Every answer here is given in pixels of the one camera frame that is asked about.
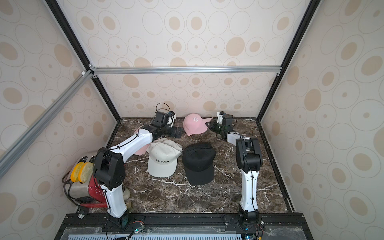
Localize black toaster power cable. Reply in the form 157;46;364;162
61;170;91;220

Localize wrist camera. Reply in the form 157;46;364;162
167;111;176;128
217;111;226;125

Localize left diagonal aluminium rail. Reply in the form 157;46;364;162
1;70;93;177

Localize small round brown bottle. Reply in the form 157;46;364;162
126;201;132;209

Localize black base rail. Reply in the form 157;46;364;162
55;213;313;240

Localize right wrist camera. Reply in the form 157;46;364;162
217;111;226;125

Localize horizontal aluminium rail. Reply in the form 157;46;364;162
89;64;282;75

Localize black right frame post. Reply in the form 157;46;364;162
257;0;321;122

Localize white cap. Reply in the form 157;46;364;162
147;138;183;178

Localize small glass jar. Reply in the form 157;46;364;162
123;188;131;201

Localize left yellow toast slice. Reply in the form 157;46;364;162
70;162;85;183

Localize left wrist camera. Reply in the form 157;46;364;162
167;111;176;128

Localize right yellow toast slice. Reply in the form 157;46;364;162
78;163;94;184

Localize pink baseball cap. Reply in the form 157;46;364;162
183;114;212;136
133;127;151;156

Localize small circuit board with led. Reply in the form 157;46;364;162
129;221;145;236

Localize red silver toaster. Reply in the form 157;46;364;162
62;153;107;208

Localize black cap front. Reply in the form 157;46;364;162
182;142;217;186

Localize yellow toast slice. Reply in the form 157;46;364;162
78;163;94;184
70;162;85;183

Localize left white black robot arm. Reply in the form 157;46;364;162
93;111;184;229

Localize black left frame post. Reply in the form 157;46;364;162
45;0;121;122

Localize black frame post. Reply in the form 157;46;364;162
257;0;321;122
45;0;121;122

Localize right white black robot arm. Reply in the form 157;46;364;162
206;112;263;224

